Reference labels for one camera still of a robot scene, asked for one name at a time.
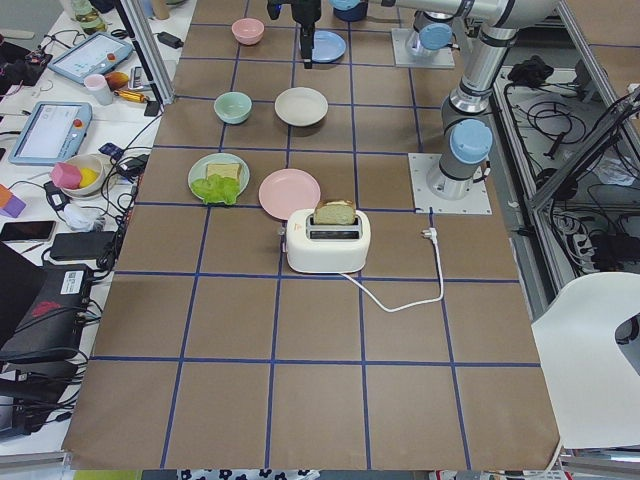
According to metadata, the teach pendant tablet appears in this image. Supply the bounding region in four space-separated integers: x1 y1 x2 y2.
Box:
48 32 133 84
8 101 93 166

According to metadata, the near teach pendant tablet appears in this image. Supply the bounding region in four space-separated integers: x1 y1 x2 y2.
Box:
8 101 93 166

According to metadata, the green bowl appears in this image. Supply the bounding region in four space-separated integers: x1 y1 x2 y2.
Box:
214 91 253 125

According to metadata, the white toaster power cable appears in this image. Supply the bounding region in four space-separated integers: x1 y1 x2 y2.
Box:
337 227 446 314

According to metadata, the cream white plate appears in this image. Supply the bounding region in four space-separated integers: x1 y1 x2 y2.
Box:
274 87 328 127

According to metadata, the dark blue pot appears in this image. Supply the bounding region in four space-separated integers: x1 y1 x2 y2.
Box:
329 0 368 22

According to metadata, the white chair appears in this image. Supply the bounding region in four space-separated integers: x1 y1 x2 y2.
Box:
532 272 639 449

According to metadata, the glass bottle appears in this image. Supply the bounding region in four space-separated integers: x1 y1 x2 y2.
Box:
71 0 107 35

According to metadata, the far teach pendant tablet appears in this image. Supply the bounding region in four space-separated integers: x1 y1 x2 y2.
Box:
48 32 133 84

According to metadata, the pink toy block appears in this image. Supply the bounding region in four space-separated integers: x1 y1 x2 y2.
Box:
50 162 82 190

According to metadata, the yellow toy fruit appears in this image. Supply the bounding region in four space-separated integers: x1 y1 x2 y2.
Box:
78 168 100 189

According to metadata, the toast slice in toaster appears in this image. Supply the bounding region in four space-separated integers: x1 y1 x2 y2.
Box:
313 200 356 225

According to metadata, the orange metal cylinder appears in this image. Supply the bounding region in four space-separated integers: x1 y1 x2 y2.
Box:
114 90 149 103

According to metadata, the bread slice on plate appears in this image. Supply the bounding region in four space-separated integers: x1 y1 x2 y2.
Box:
206 163 242 181

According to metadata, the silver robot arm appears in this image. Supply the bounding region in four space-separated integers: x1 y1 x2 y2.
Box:
395 0 557 201

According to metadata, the purple toy block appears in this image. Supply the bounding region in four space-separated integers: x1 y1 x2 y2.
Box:
0 185 26 218

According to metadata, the pink bowl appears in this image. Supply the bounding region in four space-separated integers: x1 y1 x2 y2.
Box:
231 17 265 46

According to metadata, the black smartphone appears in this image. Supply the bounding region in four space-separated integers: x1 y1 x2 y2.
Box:
1 220 57 242

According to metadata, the black power adapter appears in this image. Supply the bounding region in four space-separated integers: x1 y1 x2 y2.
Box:
156 31 184 49

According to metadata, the white toaster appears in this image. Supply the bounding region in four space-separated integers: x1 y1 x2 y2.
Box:
285 209 371 274

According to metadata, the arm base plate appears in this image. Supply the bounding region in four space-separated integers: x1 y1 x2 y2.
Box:
408 153 492 215
391 28 455 69

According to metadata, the beige bowl with toys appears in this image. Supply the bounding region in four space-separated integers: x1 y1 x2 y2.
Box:
61 153 110 198

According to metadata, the aluminium frame post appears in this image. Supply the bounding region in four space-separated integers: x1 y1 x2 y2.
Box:
114 0 175 106

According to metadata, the blue plate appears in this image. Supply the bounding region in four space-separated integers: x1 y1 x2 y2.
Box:
303 30 346 67

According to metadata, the black computer box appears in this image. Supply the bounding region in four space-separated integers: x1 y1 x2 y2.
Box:
1 264 92 363

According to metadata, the pink plastic cup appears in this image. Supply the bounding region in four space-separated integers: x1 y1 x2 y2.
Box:
83 74 114 105

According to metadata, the green lettuce leaf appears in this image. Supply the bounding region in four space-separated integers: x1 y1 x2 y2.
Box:
190 175 240 205

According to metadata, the green plate with food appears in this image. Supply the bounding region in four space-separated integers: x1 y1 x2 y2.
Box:
187 153 250 206

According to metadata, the pink plate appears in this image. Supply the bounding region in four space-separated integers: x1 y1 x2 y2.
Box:
258 168 321 220

